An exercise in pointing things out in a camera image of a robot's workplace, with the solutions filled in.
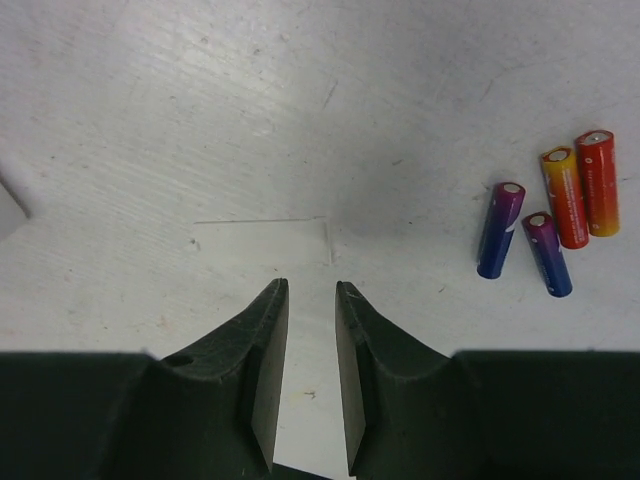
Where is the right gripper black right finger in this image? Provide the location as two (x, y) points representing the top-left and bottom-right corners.
(335, 282), (639, 479)

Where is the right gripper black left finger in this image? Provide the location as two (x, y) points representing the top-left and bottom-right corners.
(1, 279), (289, 479)

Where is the white battery cover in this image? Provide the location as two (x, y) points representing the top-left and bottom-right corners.
(189, 217), (332, 266)

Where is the white remote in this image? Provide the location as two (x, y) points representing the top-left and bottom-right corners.
(1, 170), (31, 240)

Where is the blue battery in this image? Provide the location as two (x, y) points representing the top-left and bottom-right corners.
(477, 182), (526, 279)
(521, 211), (573, 298)

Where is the red orange battery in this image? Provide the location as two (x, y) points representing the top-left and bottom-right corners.
(541, 146), (589, 250)
(575, 130), (620, 237)

